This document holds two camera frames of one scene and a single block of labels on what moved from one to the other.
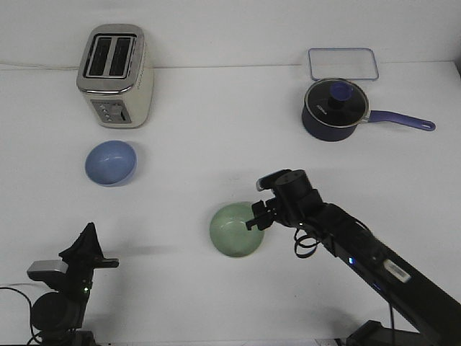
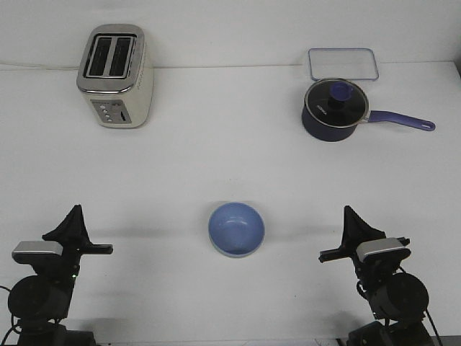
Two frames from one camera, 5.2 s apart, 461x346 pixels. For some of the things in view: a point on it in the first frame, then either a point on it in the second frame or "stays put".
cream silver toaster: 115,72 stays put
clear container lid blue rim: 351,63 stays put
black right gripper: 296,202 to 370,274
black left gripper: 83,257 to 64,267
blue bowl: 110,163 to 236,229
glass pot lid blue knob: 336,102 stays put
